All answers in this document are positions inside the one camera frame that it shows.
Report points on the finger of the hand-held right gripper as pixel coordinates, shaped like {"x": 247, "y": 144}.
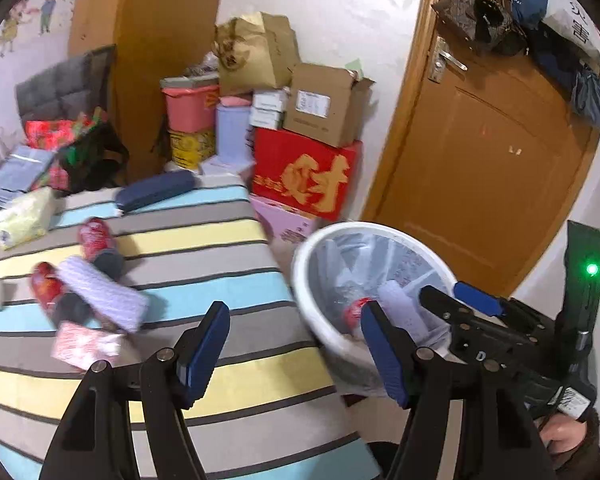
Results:
{"x": 475, "y": 297}
{"x": 440, "y": 302}

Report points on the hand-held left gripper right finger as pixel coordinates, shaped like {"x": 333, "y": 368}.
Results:
{"x": 385, "y": 355}

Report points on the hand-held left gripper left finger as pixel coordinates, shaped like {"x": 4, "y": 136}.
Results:
{"x": 205, "y": 350}

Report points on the patterned paper cup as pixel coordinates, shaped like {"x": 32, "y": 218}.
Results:
{"x": 402, "y": 310}

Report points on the white plastic bin with liner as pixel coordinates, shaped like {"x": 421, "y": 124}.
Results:
{"x": 325, "y": 332}

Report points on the purple knit cloth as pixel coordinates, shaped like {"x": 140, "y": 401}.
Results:
{"x": 110, "y": 292}

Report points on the red white drink carton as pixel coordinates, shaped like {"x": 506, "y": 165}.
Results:
{"x": 82, "y": 347}

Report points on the red drink can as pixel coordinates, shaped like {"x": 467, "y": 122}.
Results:
{"x": 95, "y": 240}
{"x": 50, "y": 287}

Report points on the person's right forearm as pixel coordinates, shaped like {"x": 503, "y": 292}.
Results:
{"x": 592, "y": 440}

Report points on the person's right hand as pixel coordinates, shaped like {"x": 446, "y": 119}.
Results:
{"x": 562, "y": 437}

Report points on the striped tablecloth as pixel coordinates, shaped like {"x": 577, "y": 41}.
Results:
{"x": 220, "y": 270}

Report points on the person's dark trousers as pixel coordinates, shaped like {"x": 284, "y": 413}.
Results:
{"x": 382, "y": 460}

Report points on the wooden door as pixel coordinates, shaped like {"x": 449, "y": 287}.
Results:
{"x": 480, "y": 170}

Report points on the dark blue case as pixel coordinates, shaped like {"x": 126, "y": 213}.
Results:
{"x": 155, "y": 192}

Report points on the red gift box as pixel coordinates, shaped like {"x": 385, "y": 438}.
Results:
{"x": 305, "y": 175}

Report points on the yellow patterned box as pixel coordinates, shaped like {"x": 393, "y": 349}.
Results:
{"x": 190, "y": 147}

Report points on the light blue round box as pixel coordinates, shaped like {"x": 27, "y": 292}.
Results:
{"x": 232, "y": 135}

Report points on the yellow green tissue pack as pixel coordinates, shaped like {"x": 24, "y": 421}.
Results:
{"x": 25, "y": 217}

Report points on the black bag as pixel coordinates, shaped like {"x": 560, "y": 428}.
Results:
{"x": 95, "y": 155}

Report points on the open cardboard box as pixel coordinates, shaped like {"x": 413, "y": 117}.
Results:
{"x": 320, "y": 110}

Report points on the small white box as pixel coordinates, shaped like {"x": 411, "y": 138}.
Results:
{"x": 266, "y": 119}
{"x": 270, "y": 100}

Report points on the pink storage box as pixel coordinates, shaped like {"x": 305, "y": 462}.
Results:
{"x": 190, "y": 110}

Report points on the folded pink cloth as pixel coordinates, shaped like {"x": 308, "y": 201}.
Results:
{"x": 235, "y": 101}

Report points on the dark navy hanging bag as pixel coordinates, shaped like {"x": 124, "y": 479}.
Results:
{"x": 555, "y": 57}

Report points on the folded blue cloth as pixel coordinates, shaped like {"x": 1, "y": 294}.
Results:
{"x": 22, "y": 170}

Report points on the red plaid cloth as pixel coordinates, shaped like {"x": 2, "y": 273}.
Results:
{"x": 47, "y": 132}

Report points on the tray of small items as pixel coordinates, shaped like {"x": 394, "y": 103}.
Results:
{"x": 190, "y": 81}

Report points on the brown handbag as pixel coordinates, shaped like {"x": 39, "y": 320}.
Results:
{"x": 460, "y": 7}

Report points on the white printed bag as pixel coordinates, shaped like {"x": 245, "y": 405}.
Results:
{"x": 575, "y": 15}

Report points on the tan paper gift bag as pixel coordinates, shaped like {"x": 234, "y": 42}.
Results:
{"x": 260, "y": 55}

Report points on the grey padded chair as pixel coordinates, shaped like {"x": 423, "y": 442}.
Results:
{"x": 55, "y": 90}

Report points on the wooden wardrobe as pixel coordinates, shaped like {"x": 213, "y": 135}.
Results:
{"x": 170, "y": 35}

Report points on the cartoon wall sticker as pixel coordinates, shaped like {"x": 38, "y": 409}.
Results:
{"x": 45, "y": 5}

